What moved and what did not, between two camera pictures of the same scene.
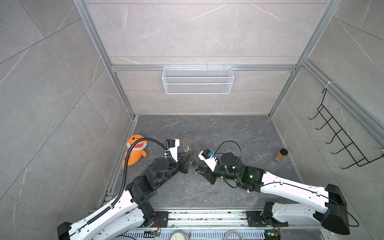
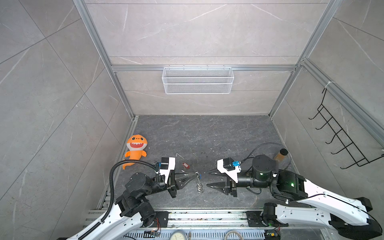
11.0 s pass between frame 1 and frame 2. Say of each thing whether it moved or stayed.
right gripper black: moved
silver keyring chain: moved
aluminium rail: stayed
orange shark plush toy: stayed
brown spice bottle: stayed
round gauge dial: stayed
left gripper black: moved
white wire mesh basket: stayed
